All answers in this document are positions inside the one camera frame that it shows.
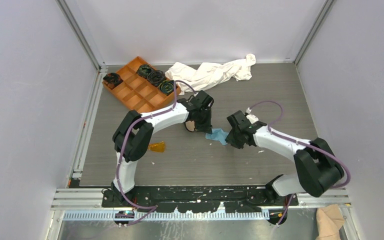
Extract black coiled item middle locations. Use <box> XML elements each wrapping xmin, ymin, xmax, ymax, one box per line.
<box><xmin>146</xmin><ymin>70</ymin><xmax>167</xmax><ymax>87</ymax></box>

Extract black coiled item right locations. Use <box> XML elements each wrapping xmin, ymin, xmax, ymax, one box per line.
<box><xmin>157</xmin><ymin>80</ymin><xmax>177</xmax><ymax>96</ymax></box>

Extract blue cleaning cloth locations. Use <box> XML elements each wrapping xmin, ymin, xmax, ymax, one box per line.
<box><xmin>205</xmin><ymin>128</ymin><xmax>229</xmax><ymax>146</ymax></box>

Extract white crumpled cloth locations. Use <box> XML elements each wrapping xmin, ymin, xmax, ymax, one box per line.
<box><xmin>165</xmin><ymin>53</ymin><xmax>256</xmax><ymax>95</ymax></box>

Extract beige cloth bottom right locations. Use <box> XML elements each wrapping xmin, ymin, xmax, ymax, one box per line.
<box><xmin>316</xmin><ymin>204</ymin><xmax>345</xmax><ymax>240</ymax></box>

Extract aluminium frame rail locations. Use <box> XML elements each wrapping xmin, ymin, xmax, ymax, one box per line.
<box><xmin>51</xmin><ymin>64</ymin><xmax>108</xmax><ymax>211</ymax></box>

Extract orange sunglasses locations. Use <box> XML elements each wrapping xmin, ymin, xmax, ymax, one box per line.
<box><xmin>148</xmin><ymin>141</ymin><xmax>166</xmax><ymax>153</ymax></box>

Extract black coiled item far left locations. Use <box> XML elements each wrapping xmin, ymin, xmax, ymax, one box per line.
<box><xmin>103</xmin><ymin>72</ymin><xmax>123</xmax><ymax>90</ymax></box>

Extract white slotted cable duct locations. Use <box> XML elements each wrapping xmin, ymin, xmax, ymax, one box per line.
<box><xmin>62</xmin><ymin>211</ymin><xmax>271</xmax><ymax>222</ymax></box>

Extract black coiled item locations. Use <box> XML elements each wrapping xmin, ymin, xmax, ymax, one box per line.
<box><xmin>157</xmin><ymin>80</ymin><xmax>177</xmax><ymax>96</ymax></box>
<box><xmin>146</xmin><ymin>70</ymin><xmax>167</xmax><ymax>87</ymax></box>
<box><xmin>136</xmin><ymin>64</ymin><xmax>155</xmax><ymax>79</ymax></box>
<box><xmin>103</xmin><ymin>72</ymin><xmax>123</xmax><ymax>90</ymax></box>

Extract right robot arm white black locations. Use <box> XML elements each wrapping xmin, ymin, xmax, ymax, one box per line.
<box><xmin>225</xmin><ymin>110</ymin><xmax>346</xmax><ymax>205</ymax></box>

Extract black coiled item top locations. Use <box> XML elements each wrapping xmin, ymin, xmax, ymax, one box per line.
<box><xmin>136</xmin><ymin>64</ymin><xmax>155</xmax><ymax>79</ymax></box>

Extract black glasses case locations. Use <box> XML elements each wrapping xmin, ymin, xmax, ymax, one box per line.
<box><xmin>184</xmin><ymin>121</ymin><xmax>197</xmax><ymax>133</ymax></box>

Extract orange compartment tray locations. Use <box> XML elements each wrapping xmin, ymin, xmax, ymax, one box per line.
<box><xmin>102</xmin><ymin>56</ymin><xmax>175</xmax><ymax>113</ymax></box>

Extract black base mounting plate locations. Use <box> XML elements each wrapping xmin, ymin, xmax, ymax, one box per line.
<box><xmin>101</xmin><ymin>185</ymin><xmax>289</xmax><ymax>214</ymax></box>

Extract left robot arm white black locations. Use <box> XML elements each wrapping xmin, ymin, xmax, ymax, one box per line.
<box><xmin>111</xmin><ymin>90</ymin><xmax>214</xmax><ymax>207</ymax></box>

